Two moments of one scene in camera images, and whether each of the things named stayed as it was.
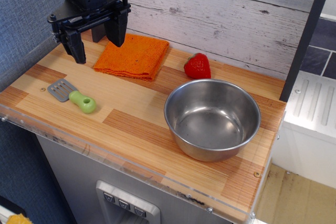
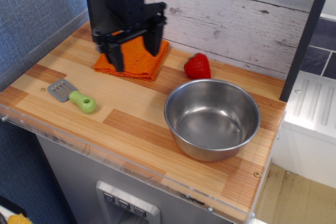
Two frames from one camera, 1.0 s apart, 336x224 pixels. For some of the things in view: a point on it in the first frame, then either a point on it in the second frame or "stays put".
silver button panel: [120, 206] stays put
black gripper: [89, 3] -> [129, 15]
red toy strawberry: [197, 66] stays put
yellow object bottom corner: [18, 219] stays put
